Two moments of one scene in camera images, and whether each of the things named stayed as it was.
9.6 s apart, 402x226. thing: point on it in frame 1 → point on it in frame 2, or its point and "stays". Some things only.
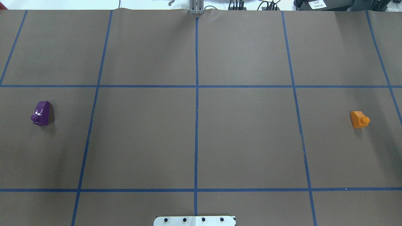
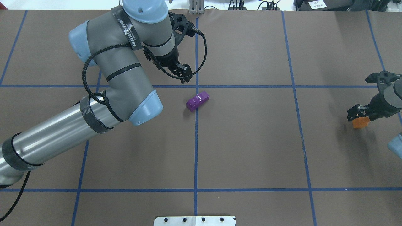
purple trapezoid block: x=41 y=115 → x=192 y=104
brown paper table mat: x=244 y=113 stays
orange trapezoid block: x=358 y=120 stays
